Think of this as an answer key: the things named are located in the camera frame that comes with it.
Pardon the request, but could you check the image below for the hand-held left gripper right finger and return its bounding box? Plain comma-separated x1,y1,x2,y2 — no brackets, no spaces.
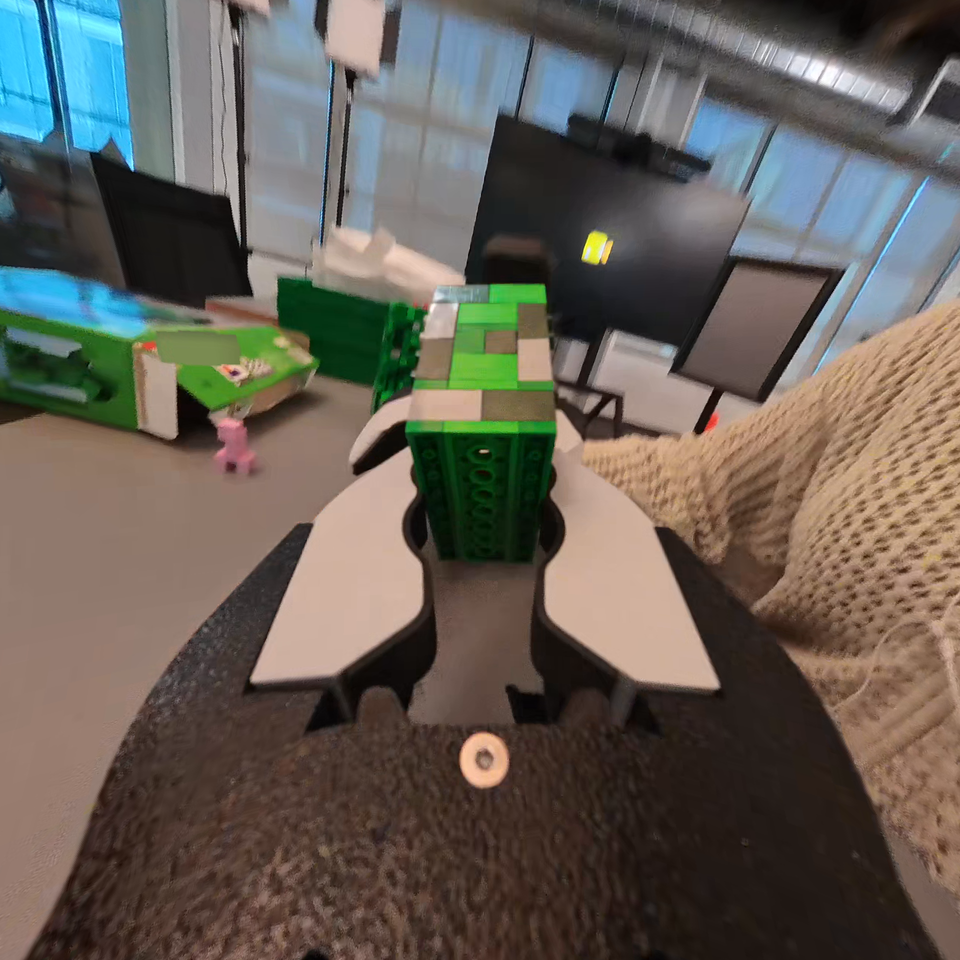
529,453,723,726

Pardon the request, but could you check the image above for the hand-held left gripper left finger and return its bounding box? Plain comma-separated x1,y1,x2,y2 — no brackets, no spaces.
249,468,438,723

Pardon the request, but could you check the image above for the green lego creeper model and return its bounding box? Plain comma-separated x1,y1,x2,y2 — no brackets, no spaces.
371,283,558,564

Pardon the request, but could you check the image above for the person's right forearm knit sleeve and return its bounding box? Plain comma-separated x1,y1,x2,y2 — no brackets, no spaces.
581,300,960,895

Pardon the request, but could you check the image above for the green lego baseplate stack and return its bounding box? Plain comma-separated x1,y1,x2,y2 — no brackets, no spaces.
276,276,393,386

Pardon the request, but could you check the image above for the pink lego pig figure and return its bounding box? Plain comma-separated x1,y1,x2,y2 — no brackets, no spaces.
213,417,261,476

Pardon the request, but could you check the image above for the green lego set box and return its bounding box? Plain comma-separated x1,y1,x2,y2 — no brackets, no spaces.
0,268,322,442

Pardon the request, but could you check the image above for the large black monitor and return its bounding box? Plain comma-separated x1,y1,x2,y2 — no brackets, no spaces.
465,112,753,363

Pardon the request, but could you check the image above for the grey framed board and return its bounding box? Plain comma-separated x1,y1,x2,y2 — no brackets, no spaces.
669,255,847,405

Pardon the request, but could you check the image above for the black video bar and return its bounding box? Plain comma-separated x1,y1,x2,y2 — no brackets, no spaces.
567,112,712,180

